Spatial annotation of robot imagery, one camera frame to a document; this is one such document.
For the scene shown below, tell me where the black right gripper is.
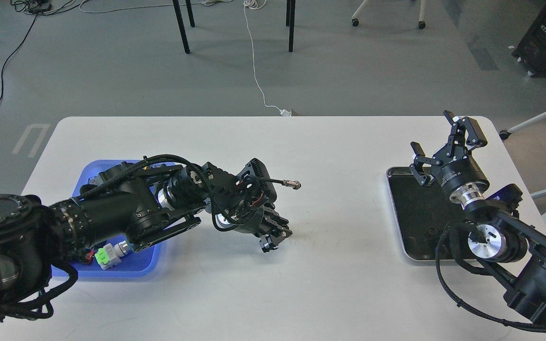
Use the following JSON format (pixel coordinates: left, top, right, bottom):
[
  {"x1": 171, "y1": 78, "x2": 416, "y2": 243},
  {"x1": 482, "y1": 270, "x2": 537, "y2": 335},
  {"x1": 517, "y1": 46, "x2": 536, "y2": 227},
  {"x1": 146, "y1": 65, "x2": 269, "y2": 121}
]
[{"x1": 409, "y1": 110, "x2": 490, "y2": 204}]

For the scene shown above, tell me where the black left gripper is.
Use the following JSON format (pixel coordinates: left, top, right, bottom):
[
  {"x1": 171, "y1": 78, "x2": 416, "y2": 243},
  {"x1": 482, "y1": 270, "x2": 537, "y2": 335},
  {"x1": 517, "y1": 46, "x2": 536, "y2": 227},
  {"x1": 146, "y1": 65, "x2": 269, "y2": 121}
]
[{"x1": 214, "y1": 206, "x2": 292, "y2": 253}]

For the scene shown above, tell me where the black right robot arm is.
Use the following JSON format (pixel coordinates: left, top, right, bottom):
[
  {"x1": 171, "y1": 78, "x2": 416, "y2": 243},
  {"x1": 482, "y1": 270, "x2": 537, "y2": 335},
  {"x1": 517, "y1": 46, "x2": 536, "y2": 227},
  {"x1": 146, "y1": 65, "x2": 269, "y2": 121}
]
[{"x1": 409, "y1": 110, "x2": 546, "y2": 333}]

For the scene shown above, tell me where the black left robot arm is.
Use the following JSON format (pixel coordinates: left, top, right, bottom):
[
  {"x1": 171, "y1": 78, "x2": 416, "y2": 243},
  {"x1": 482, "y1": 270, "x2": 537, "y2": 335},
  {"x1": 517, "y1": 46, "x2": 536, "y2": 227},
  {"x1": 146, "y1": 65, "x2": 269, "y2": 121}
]
[{"x1": 0, "y1": 154, "x2": 301, "y2": 321}]

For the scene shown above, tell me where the green white connector part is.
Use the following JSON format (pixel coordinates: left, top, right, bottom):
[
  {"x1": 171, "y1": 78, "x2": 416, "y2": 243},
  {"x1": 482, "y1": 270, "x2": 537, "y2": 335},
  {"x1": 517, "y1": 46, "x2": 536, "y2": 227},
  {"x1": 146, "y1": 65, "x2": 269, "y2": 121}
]
[{"x1": 95, "y1": 241, "x2": 134, "y2": 270}]

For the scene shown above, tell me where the silver metal tray black mat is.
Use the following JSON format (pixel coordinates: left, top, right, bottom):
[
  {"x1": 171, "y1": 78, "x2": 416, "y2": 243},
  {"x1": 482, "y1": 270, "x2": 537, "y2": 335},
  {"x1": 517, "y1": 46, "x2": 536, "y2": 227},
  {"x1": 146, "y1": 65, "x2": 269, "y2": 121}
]
[{"x1": 386, "y1": 167, "x2": 465, "y2": 264}]

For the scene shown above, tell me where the white office chair base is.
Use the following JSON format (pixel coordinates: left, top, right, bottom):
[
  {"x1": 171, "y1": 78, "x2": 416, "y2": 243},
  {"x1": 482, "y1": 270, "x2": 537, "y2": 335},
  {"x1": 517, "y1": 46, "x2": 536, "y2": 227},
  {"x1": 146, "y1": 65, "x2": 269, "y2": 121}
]
[{"x1": 350, "y1": 0, "x2": 428, "y2": 30}]

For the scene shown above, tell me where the blue plastic tray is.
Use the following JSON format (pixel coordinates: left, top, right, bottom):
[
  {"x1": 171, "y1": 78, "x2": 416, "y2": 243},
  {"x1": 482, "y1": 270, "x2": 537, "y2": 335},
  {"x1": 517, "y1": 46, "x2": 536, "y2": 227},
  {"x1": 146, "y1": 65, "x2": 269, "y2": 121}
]
[{"x1": 70, "y1": 159, "x2": 165, "y2": 280}]

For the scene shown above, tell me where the black table leg right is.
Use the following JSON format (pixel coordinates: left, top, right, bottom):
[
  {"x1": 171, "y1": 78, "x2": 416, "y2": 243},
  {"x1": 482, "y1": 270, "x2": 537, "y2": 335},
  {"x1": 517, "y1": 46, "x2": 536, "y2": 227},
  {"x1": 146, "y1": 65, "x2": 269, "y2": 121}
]
[{"x1": 285, "y1": 0, "x2": 296, "y2": 53}]

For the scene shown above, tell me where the black table leg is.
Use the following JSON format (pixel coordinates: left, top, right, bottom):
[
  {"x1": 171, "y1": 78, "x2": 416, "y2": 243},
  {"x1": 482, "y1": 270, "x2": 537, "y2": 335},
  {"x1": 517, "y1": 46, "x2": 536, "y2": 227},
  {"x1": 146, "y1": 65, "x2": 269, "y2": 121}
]
[
  {"x1": 173, "y1": 0, "x2": 195, "y2": 54},
  {"x1": 285, "y1": 0, "x2": 296, "y2": 53}
]

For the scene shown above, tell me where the black table leg left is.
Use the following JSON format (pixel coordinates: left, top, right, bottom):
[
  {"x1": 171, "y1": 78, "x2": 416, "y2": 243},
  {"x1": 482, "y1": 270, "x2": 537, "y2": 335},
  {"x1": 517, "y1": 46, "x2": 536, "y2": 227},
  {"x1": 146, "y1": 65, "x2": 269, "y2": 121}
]
[{"x1": 173, "y1": 0, "x2": 195, "y2": 54}]

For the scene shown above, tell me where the white floor cable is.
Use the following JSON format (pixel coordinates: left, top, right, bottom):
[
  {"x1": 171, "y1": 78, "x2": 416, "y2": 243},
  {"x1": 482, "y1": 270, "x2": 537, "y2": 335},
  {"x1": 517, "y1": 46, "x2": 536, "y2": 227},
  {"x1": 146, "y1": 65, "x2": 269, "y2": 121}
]
[{"x1": 244, "y1": 0, "x2": 291, "y2": 117}]

